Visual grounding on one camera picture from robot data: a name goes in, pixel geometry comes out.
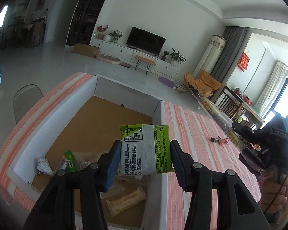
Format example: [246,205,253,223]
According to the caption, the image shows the brown cardboard box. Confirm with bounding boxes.
[73,43,101,58]

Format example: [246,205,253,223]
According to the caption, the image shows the white cardboard box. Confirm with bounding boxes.
[6,74,169,230]

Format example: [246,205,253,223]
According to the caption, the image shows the orange lounge chair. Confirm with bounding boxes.
[175,70,222,97]

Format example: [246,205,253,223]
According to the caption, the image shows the black flat television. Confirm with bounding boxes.
[126,27,166,56]

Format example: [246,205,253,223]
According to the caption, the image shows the small wooden bench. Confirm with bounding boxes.
[135,55,156,74]

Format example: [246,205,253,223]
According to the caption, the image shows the red flower vase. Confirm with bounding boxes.
[97,24,109,39]

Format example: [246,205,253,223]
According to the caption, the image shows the red snack packet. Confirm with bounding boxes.
[218,137,229,145]

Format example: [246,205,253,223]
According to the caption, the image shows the grey curtain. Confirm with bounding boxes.
[210,26,248,83]

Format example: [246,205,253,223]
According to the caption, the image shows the orange striped tablecloth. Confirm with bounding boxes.
[0,71,262,230]

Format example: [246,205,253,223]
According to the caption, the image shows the small potted plant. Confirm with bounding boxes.
[161,50,169,61]

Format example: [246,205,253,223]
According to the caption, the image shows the yellow biscuit pack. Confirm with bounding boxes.
[106,187,147,217]

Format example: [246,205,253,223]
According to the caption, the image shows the person's right hand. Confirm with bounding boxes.
[258,170,288,223]

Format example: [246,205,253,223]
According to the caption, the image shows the cluttered wooden side table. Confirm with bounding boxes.
[224,86,264,129]

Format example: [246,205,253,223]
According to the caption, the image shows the wooden dining chair far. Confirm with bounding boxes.
[25,18,46,48]

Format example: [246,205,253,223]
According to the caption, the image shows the beige oval floor mat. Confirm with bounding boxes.
[95,54,122,65]

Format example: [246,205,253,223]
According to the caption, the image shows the green cucumber-shaped snack pack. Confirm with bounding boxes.
[64,150,76,173]

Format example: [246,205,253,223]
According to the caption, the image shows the dark wooden chair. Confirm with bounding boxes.
[216,86,244,121]

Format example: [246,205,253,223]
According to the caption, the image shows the purple round floor mat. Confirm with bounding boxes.
[158,77,176,89]

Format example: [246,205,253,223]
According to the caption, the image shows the black snack bag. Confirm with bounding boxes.
[187,85,269,176]

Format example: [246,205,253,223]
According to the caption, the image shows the white standing air conditioner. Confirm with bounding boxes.
[192,34,226,78]

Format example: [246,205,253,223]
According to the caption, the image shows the large potted green plant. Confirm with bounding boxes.
[169,48,186,64]

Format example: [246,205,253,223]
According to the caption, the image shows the red wall hanging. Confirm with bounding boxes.
[237,52,250,72]

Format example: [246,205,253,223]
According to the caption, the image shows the bagged bread loaf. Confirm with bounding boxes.
[73,151,108,171]

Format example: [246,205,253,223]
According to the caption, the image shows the white tv cabinet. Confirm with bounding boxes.
[90,39,179,80]

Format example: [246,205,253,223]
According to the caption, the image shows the brown wafer snack pack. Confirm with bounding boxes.
[55,155,70,173]

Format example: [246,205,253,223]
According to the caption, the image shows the black display cabinet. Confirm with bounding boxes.
[66,0,105,47]

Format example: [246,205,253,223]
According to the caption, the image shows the green white snack packet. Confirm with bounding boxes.
[118,124,174,176]

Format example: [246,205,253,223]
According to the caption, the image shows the white blue snack packet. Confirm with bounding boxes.
[36,157,55,177]

